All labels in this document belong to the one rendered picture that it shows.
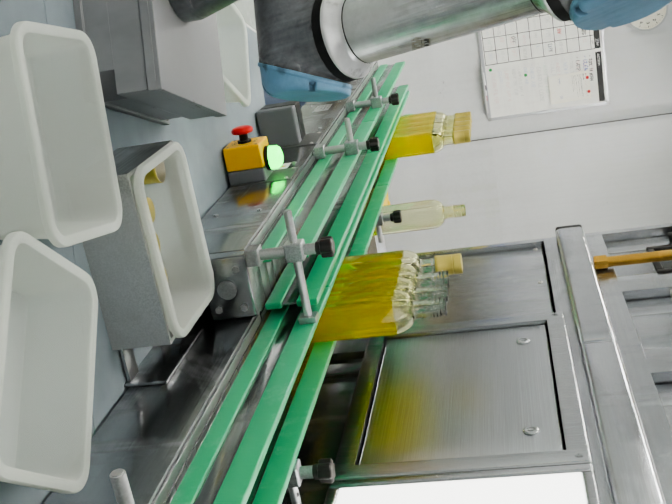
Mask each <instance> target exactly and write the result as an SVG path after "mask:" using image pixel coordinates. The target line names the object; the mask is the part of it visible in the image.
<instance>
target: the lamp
mask: <svg viewBox="0 0 672 504"><path fill-rule="evenodd" d="M263 157H264V162H265V166H266V168H267V170H273V169H278V168H280V167H281V166H282V165H283V160H284V157H283V152H282V150H281V148H280V147H279V146H277V145H272V146H265V147H264V149H263Z"/></svg>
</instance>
